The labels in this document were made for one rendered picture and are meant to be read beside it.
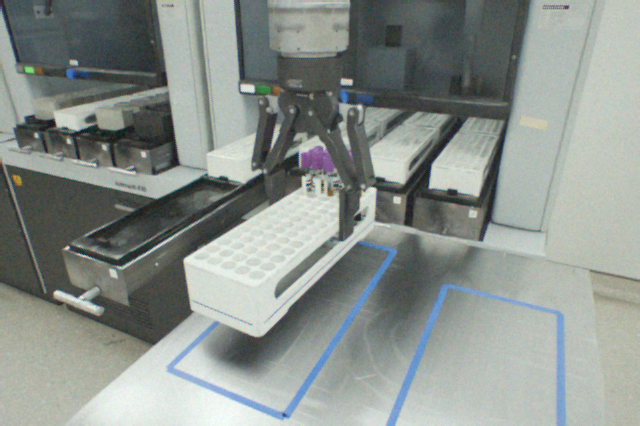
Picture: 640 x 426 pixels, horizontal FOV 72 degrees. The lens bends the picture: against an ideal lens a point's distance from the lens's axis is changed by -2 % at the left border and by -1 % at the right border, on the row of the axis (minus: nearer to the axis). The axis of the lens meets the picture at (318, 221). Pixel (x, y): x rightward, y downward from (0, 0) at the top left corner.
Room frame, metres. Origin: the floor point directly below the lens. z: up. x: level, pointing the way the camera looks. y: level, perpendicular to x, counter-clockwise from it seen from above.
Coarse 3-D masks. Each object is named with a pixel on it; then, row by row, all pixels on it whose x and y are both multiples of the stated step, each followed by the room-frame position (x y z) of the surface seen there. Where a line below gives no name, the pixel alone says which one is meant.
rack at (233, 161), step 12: (276, 132) 1.11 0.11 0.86; (228, 144) 1.01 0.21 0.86; (240, 144) 1.01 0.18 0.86; (252, 144) 1.01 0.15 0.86; (300, 144) 1.13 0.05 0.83; (216, 156) 0.92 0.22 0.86; (228, 156) 0.93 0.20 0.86; (240, 156) 0.92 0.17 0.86; (288, 156) 1.06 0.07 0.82; (216, 168) 0.92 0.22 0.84; (228, 168) 0.90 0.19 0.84; (240, 168) 0.89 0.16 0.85; (252, 168) 1.00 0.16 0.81; (240, 180) 0.89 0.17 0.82
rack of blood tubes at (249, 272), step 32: (256, 224) 0.50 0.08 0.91; (288, 224) 0.50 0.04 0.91; (320, 224) 0.50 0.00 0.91; (192, 256) 0.42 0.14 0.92; (224, 256) 0.43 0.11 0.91; (256, 256) 0.42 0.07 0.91; (288, 256) 0.42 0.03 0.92; (320, 256) 0.51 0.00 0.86; (192, 288) 0.40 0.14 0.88; (224, 288) 0.38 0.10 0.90; (256, 288) 0.36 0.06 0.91; (288, 288) 0.41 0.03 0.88; (224, 320) 0.38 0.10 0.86; (256, 320) 0.36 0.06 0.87
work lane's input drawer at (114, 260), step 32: (288, 160) 1.04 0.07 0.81; (192, 192) 0.87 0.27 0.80; (224, 192) 0.87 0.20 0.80; (256, 192) 0.89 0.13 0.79; (128, 224) 0.72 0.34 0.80; (160, 224) 0.72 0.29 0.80; (192, 224) 0.71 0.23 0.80; (224, 224) 0.79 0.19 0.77; (64, 256) 0.62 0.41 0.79; (96, 256) 0.59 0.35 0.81; (128, 256) 0.59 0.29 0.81; (160, 256) 0.63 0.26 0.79; (96, 288) 0.59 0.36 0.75; (128, 288) 0.57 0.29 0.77
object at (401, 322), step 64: (384, 256) 0.58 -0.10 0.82; (448, 256) 0.58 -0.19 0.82; (512, 256) 0.58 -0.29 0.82; (192, 320) 0.43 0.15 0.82; (320, 320) 0.43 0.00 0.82; (384, 320) 0.43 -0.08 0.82; (448, 320) 0.43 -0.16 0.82; (512, 320) 0.43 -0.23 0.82; (576, 320) 0.43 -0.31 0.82; (128, 384) 0.33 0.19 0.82; (192, 384) 0.33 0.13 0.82; (256, 384) 0.33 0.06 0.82; (320, 384) 0.33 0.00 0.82; (384, 384) 0.33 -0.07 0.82; (448, 384) 0.33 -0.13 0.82; (512, 384) 0.33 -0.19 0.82; (576, 384) 0.32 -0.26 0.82
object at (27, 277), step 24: (0, 72) 1.56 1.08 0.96; (0, 96) 1.57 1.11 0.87; (0, 120) 1.59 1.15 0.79; (0, 168) 1.48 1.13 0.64; (0, 192) 1.50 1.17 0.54; (0, 216) 1.52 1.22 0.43; (0, 240) 1.55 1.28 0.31; (24, 240) 1.48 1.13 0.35; (0, 264) 1.58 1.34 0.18; (24, 264) 1.50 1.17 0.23; (24, 288) 1.63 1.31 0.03
